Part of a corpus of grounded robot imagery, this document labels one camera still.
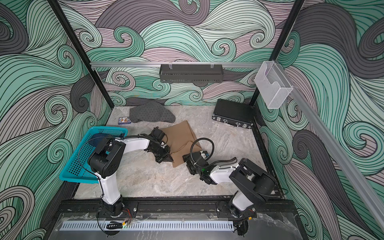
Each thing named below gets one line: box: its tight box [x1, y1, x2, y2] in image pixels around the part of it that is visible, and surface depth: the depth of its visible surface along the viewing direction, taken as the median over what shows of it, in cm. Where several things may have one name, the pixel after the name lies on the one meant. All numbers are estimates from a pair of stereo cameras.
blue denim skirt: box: [87, 132, 111, 148], surface depth 55 cm
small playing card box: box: [118, 116, 132, 125], surface depth 112 cm
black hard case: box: [212, 98, 255, 129], surface depth 110 cm
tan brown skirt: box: [159, 120, 202, 168], surface depth 97 cm
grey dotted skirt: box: [129, 101, 176, 123], surface depth 113 cm
